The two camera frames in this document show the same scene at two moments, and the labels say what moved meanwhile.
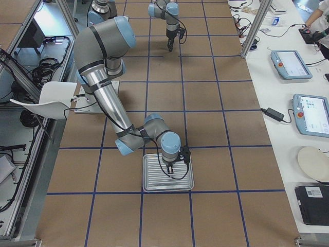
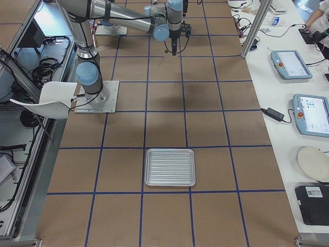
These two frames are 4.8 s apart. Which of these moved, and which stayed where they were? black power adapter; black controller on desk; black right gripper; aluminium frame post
Moved: black right gripper
Stayed: aluminium frame post; black power adapter; black controller on desk
